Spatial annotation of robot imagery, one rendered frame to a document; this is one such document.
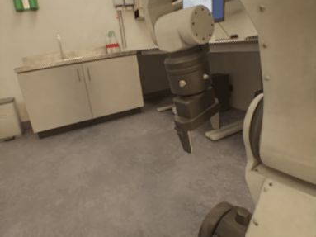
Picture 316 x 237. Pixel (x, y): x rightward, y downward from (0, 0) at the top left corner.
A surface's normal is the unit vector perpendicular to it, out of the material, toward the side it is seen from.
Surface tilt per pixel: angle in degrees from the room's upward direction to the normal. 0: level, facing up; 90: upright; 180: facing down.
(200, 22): 90
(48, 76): 90
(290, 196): 60
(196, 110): 90
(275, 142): 86
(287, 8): 100
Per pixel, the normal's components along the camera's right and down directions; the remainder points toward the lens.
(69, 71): 0.44, 0.22
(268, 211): -0.75, -0.24
